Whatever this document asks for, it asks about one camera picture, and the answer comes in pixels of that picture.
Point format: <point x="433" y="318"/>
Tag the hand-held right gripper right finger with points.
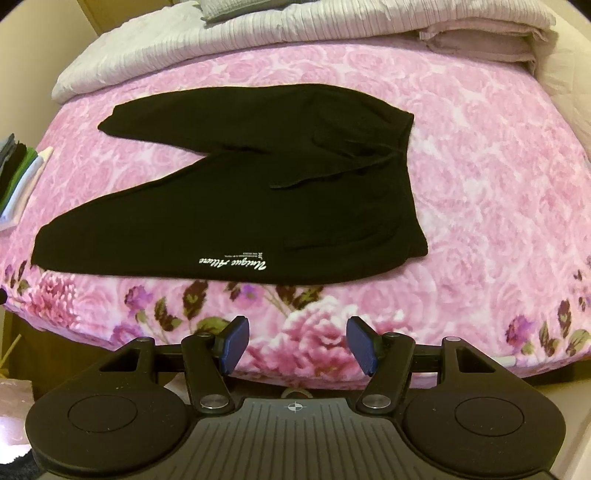
<point x="362" y="345"/>

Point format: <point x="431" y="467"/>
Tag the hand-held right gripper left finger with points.
<point x="235" y="342"/>

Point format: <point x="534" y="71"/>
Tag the black pants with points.
<point x="231" y="207"/>

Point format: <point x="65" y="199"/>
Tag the stack of folded clothes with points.
<point x="23" y="180"/>

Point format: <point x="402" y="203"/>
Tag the pink floral blanket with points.
<point x="485" y="207"/>

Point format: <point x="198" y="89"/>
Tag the white ribbed quilt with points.
<point x="184" y="41"/>

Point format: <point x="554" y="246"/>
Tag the folded pink sheet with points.
<point x="480" y="46"/>

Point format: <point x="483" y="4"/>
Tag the grey pillow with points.
<point x="240" y="9"/>

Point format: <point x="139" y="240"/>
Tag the cream quilted cushion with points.
<point x="570" y="83"/>

